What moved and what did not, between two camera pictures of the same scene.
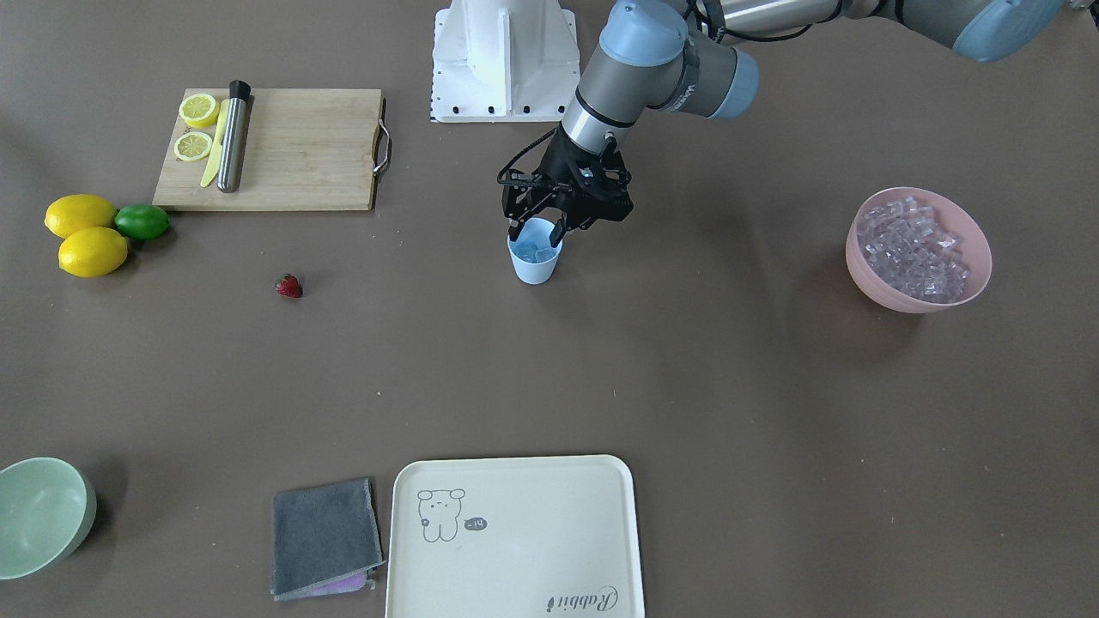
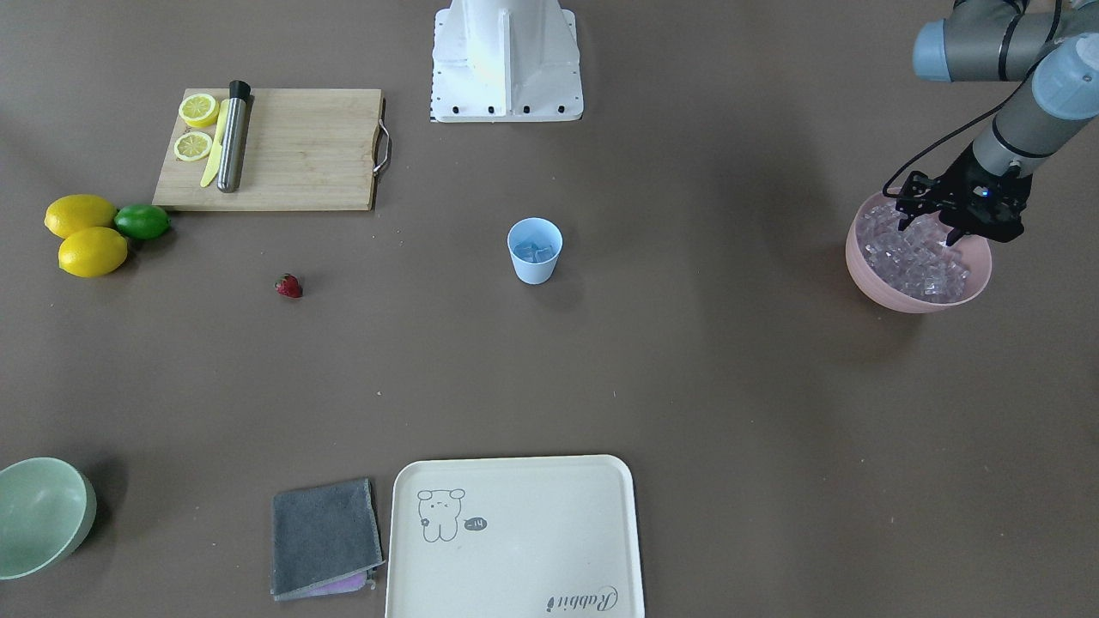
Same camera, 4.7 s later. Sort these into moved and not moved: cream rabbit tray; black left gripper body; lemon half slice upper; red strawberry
Moved: black left gripper body
Not moved: lemon half slice upper; cream rabbit tray; red strawberry
